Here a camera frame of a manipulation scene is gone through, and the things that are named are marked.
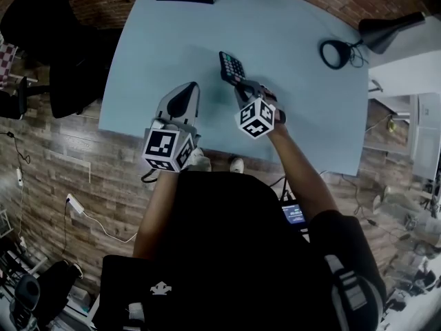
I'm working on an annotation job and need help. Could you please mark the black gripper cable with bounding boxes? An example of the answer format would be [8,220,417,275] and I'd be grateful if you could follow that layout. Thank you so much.
[140,168,160,185]

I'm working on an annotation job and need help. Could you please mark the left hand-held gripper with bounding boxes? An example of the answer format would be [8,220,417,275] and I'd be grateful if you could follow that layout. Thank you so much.
[142,82,202,173]

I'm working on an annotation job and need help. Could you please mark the person's black shirt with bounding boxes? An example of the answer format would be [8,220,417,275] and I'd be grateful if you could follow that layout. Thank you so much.
[99,170,387,331]

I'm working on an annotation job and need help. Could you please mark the white rectangular appliance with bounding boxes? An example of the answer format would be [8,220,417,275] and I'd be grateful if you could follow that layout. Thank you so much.
[411,93,441,181]

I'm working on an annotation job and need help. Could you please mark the dark grey round object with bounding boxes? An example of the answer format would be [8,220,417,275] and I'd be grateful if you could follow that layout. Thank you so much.
[13,273,41,312]

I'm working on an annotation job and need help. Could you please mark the person's right hand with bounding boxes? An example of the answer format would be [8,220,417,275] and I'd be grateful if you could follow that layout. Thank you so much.
[260,85,287,126]

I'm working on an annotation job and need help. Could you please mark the black desk lamp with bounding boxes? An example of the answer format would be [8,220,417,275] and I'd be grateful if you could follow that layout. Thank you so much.
[319,11,427,71]

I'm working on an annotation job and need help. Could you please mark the person's right forearm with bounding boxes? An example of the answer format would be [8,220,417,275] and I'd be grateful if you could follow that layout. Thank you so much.
[268,122,340,222]

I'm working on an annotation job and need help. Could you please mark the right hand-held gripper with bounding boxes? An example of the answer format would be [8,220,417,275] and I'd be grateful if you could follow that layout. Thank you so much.
[234,80,276,140]

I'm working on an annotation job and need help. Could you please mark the black office chair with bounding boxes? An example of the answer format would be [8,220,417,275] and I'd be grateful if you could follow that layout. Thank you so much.
[0,0,116,119]

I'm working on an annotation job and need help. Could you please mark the black calculator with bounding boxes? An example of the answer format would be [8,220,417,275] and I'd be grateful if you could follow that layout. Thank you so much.
[218,50,247,88]

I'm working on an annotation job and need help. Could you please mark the black cable with inline adapter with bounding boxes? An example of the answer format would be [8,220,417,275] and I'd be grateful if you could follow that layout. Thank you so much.
[0,131,31,165]

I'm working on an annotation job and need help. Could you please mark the white floor cable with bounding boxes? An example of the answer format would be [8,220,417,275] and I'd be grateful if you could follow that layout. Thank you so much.
[81,211,139,244]

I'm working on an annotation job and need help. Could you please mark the checkered cloth table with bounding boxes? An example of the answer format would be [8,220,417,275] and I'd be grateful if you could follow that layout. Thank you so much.
[0,41,18,86]

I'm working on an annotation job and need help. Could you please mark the small black screen device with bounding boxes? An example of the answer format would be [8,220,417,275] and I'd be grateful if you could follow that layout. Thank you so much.
[280,202,308,225]

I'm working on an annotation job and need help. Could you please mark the person's left forearm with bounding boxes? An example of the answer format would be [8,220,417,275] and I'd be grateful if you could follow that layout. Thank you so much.
[132,170,180,260]

